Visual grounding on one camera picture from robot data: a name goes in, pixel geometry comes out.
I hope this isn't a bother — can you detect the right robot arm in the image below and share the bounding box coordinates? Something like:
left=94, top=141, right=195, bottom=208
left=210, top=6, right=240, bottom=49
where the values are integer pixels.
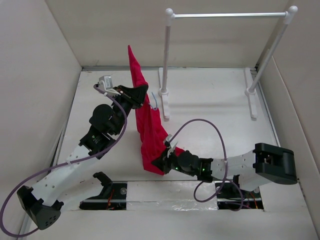
left=152, top=143, right=298, bottom=197

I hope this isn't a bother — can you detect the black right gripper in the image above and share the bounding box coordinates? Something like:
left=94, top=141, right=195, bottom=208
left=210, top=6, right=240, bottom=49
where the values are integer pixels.
left=151, top=147, right=196, bottom=177

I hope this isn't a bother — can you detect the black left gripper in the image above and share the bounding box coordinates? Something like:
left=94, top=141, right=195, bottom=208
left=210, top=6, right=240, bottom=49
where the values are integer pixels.
left=108, top=83, right=147, bottom=135

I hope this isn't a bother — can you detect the white clothes rack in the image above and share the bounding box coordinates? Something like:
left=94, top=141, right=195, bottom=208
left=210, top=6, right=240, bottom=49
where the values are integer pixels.
left=158, top=5, right=298, bottom=120

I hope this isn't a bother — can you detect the blue wire hanger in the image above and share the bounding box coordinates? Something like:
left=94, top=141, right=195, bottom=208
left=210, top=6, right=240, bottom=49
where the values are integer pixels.
left=149, top=91, right=159, bottom=110

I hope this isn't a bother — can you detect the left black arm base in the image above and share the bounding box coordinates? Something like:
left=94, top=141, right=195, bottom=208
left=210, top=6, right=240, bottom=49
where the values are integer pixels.
left=79, top=172, right=128, bottom=211

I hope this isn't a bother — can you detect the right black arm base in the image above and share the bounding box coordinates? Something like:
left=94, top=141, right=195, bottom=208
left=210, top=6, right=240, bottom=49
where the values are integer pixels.
left=216, top=181, right=264, bottom=212

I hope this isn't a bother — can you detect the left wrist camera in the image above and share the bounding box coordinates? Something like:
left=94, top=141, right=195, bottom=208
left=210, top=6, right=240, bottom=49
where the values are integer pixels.
left=98, top=75, right=113, bottom=92

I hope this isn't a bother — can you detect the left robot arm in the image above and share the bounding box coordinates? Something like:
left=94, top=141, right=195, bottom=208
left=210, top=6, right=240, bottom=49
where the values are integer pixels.
left=17, top=84, right=149, bottom=230

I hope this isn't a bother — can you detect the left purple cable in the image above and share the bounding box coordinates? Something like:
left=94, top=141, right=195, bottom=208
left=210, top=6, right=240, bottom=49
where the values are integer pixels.
left=0, top=84, right=128, bottom=238

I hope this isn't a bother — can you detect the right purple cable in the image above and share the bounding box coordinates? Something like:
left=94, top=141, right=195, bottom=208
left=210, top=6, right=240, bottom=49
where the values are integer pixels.
left=169, top=118, right=253, bottom=212

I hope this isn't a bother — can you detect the purple cable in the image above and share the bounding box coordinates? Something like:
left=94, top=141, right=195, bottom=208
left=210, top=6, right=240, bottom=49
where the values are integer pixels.
left=169, top=118, right=253, bottom=212
left=0, top=84, right=128, bottom=238

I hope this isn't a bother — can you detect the red t shirt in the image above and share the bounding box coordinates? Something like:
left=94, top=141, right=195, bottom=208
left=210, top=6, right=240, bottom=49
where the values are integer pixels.
left=127, top=46, right=168, bottom=176

